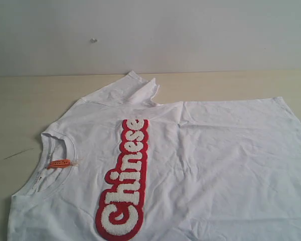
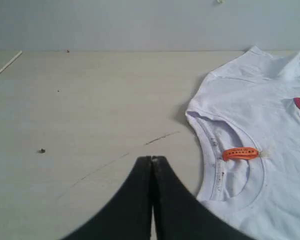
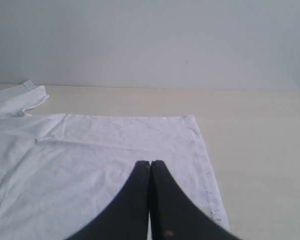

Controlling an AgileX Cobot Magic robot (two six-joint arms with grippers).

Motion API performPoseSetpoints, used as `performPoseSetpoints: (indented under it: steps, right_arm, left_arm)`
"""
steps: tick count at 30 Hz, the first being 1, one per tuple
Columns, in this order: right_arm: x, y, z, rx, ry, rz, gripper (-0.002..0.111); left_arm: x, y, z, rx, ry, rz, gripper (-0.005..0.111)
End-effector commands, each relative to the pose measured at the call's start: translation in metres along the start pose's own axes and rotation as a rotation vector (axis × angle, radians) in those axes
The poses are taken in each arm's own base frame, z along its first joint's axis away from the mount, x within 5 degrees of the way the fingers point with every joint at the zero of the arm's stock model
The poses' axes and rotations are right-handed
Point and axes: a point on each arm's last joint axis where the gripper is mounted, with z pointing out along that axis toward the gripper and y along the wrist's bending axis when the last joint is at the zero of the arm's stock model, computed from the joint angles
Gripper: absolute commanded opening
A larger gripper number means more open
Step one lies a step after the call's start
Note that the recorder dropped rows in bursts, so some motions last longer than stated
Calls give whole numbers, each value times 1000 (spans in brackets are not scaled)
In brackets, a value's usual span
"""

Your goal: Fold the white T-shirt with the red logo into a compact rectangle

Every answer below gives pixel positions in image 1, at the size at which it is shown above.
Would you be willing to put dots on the white t-shirt red Chinese patch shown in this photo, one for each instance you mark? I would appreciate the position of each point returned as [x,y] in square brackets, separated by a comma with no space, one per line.
[118,166]

